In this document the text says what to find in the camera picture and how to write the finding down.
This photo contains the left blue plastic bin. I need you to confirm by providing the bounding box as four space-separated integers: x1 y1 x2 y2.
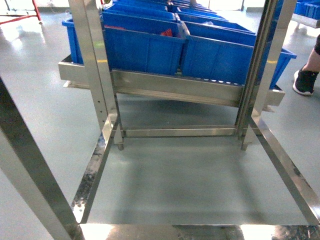
102 11 186 76

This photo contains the blue plastic bin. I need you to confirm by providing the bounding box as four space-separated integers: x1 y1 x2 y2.
102 11 186 76
181 21 256 85

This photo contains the right blue plastic bin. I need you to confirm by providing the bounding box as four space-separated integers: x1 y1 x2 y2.
181 21 256 85

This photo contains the far left blue bin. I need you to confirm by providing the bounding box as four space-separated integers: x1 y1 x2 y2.
61 18 84 65

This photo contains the far right blue bin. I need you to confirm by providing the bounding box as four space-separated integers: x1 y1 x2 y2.
269 48 297 90

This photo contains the black sneaker of person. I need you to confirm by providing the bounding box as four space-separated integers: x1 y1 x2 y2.
292 68 319 96

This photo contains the person's lower leg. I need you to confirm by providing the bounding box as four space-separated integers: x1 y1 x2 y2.
303 35 320 72

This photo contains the stainless steel rack frame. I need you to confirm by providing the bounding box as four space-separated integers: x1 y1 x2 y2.
0 0 320 240

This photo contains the red metal table frame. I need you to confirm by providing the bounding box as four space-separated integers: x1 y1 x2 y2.
0 0 43 25

